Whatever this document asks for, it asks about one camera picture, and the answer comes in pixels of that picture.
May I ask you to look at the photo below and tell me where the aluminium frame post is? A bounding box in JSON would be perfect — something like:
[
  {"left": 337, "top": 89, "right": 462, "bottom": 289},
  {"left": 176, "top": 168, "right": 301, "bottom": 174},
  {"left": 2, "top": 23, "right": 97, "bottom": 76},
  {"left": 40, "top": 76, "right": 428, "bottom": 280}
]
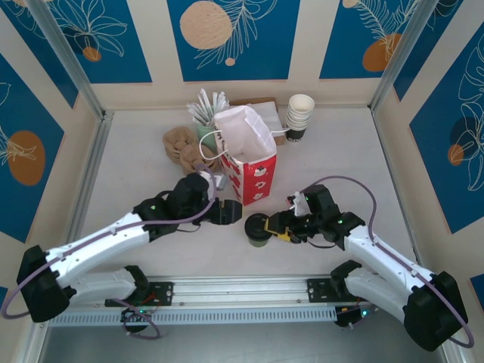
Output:
[
  {"left": 370, "top": 0, "right": 443, "bottom": 114},
  {"left": 26, "top": 0, "right": 114, "bottom": 122}
]

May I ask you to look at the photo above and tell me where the grey slotted cable duct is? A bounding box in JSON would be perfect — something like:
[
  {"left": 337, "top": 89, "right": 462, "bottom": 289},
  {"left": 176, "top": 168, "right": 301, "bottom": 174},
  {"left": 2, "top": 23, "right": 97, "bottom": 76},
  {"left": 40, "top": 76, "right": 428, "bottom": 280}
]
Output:
[{"left": 47, "top": 305, "right": 340, "bottom": 327}]

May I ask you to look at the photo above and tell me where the red white paper bag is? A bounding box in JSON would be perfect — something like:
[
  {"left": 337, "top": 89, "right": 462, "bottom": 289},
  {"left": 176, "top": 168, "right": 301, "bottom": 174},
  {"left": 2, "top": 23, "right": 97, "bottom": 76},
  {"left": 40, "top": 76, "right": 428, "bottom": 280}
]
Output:
[{"left": 199, "top": 105, "right": 288, "bottom": 207}]

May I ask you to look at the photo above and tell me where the beige pulp cup carrier stack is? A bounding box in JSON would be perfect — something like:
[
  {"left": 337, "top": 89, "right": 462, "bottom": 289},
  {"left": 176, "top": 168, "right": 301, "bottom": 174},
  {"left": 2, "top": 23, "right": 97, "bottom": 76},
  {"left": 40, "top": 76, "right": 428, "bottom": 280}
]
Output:
[{"left": 162, "top": 126, "right": 222, "bottom": 181}]

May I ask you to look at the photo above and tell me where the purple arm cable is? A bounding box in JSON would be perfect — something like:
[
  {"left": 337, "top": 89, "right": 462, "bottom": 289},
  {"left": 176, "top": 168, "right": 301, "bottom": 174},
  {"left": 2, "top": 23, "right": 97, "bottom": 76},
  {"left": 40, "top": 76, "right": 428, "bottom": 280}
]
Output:
[
  {"left": 0, "top": 163, "right": 219, "bottom": 340},
  {"left": 296, "top": 175, "right": 476, "bottom": 349}
]

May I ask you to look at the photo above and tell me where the aluminium side rail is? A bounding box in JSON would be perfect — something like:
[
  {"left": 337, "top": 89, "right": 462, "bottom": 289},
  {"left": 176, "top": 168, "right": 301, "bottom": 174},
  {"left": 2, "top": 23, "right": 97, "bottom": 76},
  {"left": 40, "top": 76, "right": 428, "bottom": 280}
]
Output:
[{"left": 71, "top": 111, "right": 115, "bottom": 237}]

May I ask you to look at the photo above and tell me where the black coffee cup lid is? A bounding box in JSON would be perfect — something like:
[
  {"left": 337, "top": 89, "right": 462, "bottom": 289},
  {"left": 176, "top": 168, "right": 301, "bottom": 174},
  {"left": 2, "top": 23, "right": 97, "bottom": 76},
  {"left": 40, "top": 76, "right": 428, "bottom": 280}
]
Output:
[{"left": 244, "top": 213, "right": 271, "bottom": 240}]

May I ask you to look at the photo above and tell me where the paper cup stack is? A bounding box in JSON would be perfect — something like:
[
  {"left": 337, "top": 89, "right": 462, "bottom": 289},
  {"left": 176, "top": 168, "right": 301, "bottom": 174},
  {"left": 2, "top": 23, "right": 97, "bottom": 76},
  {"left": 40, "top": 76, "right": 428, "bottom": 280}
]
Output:
[{"left": 284, "top": 93, "right": 316, "bottom": 147}]

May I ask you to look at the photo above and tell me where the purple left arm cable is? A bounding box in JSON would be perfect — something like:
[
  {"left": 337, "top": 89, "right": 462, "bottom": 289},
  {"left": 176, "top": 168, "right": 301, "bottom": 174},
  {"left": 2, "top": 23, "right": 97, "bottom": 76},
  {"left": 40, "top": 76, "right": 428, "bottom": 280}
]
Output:
[{"left": 0, "top": 163, "right": 219, "bottom": 340}]

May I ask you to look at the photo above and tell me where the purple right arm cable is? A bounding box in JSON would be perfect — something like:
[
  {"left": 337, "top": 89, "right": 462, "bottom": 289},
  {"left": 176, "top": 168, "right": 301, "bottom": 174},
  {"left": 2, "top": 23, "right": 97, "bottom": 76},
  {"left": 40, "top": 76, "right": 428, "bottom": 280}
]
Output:
[{"left": 296, "top": 175, "right": 476, "bottom": 349}]

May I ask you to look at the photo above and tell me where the blue floral wall panel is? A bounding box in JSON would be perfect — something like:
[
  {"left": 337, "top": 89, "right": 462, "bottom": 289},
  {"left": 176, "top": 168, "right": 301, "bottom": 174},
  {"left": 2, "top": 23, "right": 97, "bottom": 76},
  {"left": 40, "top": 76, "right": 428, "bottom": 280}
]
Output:
[
  {"left": 0, "top": 5, "right": 79, "bottom": 110},
  {"left": 409, "top": 37, "right": 484, "bottom": 234},
  {"left": 43, "top": 0, "right": 153, "bottom": 85},
  {"left": 0, "top": 52, "right": 66, "bottom": 244},
  {"left": 167, "top": 0, "right": 302, "bottom": 82},
  {"left": 392, "top": 0, "right": 484, "bottom": 103},
  {"left": 319, "top": 0, "right": 420, "bottom": 80}
]

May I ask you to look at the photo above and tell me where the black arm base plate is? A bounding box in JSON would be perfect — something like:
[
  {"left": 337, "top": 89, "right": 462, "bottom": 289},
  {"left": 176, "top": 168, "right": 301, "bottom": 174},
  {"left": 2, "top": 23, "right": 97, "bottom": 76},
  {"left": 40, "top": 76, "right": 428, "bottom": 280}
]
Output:
[
  {"left": 104, "top": 280, "right": 175, "bottom": 307},
  {"left": 306, "top": 278, "right": 341, "bottom": 303}
]

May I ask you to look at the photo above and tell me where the paper coffee cup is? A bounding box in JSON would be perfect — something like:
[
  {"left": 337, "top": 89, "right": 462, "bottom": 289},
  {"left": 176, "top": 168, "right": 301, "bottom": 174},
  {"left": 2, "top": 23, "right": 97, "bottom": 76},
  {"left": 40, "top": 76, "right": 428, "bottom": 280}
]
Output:
[{"left": 247, "top": 234, "right": 271, "bottom": 250}]

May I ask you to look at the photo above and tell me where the white napkin stack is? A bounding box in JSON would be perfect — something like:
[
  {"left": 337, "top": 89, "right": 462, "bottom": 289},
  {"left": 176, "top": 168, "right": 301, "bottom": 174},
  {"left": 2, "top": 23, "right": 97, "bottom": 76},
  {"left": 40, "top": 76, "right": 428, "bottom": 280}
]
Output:
[
  {"left": 228, "top": 97, "right": 290, "bottom": 147},
  {"left": 245, "top": 101, "right": 284, "bottom": 132}
]

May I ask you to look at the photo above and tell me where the mint green holder cup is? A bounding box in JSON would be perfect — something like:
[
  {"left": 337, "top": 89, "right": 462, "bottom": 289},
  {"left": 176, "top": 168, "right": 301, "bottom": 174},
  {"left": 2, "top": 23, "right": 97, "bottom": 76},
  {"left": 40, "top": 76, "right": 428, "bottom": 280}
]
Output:
[{"left": 195, "top": 123, "right": 216, "bottom": 141}]

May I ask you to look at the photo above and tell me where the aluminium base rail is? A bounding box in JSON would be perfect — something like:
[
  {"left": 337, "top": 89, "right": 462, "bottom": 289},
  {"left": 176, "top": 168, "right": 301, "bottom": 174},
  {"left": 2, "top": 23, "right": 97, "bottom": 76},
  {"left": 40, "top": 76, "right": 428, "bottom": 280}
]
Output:
[{"left": 104, "top": 275, "right": 379, "bottom": 308}]

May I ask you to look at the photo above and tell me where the white wrapped straw bundle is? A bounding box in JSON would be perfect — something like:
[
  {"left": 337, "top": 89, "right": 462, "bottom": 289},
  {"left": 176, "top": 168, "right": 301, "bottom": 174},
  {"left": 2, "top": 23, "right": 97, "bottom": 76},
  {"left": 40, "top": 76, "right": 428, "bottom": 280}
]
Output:
[{"left": 187, "top": 88, "right": 231, "bottom": 126}]

